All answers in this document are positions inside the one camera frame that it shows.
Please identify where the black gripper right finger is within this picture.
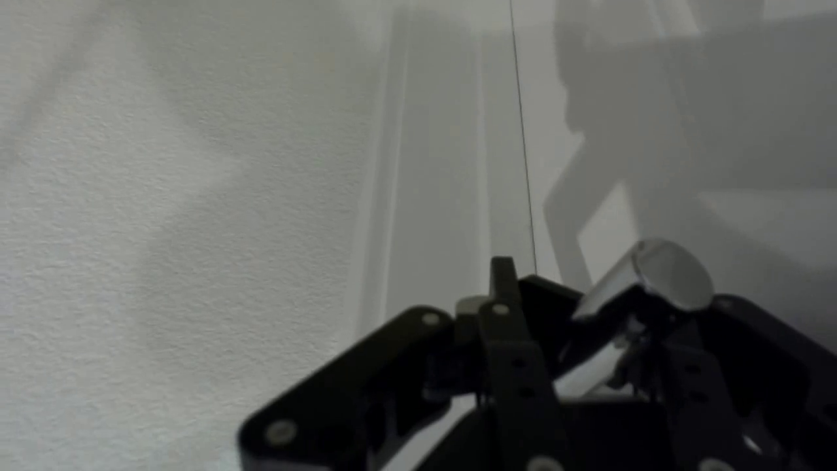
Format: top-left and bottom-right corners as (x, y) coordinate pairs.
(610, 291), (837, 471)

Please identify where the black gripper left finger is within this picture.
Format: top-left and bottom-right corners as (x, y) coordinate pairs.
(236, 253), (587, 471)

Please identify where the white panelled door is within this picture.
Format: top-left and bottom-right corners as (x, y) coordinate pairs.
(508, 0), (837, 351)

